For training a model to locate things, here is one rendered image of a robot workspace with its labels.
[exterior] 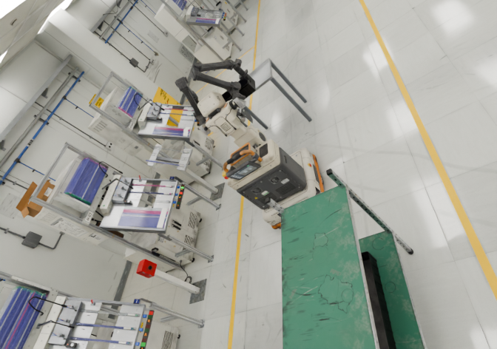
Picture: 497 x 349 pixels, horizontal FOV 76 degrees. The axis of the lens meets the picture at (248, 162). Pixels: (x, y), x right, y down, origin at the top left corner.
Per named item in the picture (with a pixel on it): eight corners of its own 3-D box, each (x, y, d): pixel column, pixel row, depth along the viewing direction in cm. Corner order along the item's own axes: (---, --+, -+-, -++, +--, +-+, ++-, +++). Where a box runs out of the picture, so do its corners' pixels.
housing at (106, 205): (124, 182, 392) (120, 174, 382) (110, 216, 359) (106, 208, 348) (117, 181, 392) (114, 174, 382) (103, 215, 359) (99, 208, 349)
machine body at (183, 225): (204, 215, 440) (168, 193, 408) (195, 263, 393) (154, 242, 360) (174, 230, 474) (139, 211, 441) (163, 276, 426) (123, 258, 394)
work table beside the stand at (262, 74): (311, 120, 392) (271, 76, 350) (268, 148, 424) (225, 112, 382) (306, 100, 424) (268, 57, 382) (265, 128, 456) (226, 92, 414)
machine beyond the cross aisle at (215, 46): (245, 32, 765) (185, -37, 665) (243, 49, 709) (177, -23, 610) (207, 64, 835) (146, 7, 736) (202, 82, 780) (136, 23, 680)
